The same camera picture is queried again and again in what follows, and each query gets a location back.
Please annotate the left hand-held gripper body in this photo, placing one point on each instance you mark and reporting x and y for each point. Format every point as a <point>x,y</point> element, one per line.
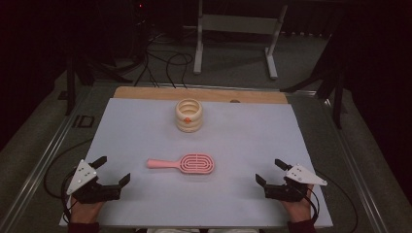
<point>81,176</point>

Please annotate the person's right hand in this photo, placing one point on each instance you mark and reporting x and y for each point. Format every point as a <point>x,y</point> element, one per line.
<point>298,210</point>

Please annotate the person's left hand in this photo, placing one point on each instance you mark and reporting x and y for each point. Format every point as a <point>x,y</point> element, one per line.
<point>84,212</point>

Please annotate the white table mat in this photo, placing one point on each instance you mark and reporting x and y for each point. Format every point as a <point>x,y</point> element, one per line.
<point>226,145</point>

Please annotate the black tripod stand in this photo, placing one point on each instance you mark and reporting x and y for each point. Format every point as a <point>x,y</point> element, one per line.
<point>338,97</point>
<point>70,87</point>

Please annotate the metal floor rail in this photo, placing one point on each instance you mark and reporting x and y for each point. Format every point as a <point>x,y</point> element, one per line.
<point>353,171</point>
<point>39,171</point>

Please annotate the pink hairbrush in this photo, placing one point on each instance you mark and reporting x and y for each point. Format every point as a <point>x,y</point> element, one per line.
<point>196,163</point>

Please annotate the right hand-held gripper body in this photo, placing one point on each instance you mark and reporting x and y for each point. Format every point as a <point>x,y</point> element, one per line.
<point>301,176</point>

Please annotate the white metal stand frame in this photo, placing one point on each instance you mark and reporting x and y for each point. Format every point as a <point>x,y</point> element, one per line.
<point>236,24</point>

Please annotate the cream ribbed cup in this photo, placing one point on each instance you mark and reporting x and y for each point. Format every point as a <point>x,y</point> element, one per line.
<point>188,121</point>

